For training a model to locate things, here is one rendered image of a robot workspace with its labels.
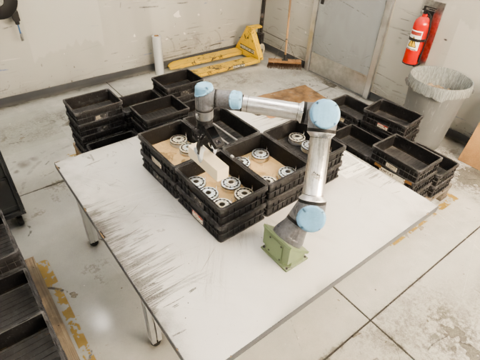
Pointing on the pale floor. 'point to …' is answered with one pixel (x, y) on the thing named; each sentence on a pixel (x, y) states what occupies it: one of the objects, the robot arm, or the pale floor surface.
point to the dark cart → (9, 195)
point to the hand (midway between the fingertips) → (208, 158)
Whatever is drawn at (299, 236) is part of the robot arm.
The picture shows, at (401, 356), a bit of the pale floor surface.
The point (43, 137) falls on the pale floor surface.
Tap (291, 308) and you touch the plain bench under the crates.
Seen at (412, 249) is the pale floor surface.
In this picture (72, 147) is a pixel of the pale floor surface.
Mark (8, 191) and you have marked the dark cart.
